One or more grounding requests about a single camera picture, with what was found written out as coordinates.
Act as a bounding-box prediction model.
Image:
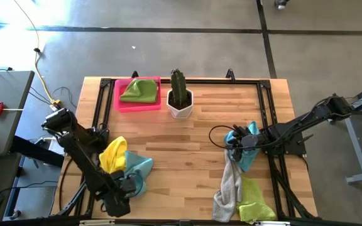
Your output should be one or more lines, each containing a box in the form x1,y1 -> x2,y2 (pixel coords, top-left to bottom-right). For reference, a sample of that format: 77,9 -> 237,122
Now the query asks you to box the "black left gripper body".
114,171 -> 138,198

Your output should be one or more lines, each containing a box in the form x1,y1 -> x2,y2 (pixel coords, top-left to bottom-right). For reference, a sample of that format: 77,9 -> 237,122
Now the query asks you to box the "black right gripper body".
231,124 -> 262,163

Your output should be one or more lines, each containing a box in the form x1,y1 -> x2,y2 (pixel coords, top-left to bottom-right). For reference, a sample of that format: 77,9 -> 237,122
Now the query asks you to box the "blue microfiber towel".
123,150 -> 154,198
224,121 -> 261,173

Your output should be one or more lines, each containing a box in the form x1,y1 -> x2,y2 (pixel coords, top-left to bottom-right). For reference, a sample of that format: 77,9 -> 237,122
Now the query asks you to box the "yellow microfiber towel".
99,136 -> 128,175

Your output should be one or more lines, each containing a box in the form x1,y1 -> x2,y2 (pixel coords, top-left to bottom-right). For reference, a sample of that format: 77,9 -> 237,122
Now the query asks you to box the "grey microfiber towel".
212,149 -> 243,223

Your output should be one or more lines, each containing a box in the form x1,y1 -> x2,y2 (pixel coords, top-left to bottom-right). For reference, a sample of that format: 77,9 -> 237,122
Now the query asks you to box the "green microfiber towel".
119,78 -> 158,104
236,175 -> 277,225

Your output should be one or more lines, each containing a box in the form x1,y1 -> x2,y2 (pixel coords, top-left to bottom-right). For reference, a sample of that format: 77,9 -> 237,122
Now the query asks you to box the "pink plastic bin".
113,76 -> 162,113

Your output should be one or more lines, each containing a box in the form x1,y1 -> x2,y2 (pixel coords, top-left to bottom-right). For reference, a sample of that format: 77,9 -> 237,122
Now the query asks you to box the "white faceted planter pot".
166,89 -> 194,119

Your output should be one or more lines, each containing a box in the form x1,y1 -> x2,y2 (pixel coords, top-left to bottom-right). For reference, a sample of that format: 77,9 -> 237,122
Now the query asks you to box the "green cactus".
170,68 -> 189,107

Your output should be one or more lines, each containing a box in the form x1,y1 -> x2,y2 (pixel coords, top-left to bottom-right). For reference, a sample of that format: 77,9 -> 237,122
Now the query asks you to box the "black desk foot bar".
11,134 -> 65,167

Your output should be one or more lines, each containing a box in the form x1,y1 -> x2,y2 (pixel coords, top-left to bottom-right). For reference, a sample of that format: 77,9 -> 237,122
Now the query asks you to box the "grey side desk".
0,70 -> 36,158

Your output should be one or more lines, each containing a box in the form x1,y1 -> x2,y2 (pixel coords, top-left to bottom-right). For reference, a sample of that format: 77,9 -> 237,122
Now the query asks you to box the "silver edge bracket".
79,219 -> 116,226
255,220 -> 291,226

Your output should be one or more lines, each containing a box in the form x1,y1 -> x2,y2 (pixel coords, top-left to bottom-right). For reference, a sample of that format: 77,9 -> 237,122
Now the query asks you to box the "black aluminium table frame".
55,77 -> 317,220

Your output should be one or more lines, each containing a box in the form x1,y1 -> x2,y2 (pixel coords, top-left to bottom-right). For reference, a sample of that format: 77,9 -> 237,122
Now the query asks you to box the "yellow extension cable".
13,0 -> 62,111

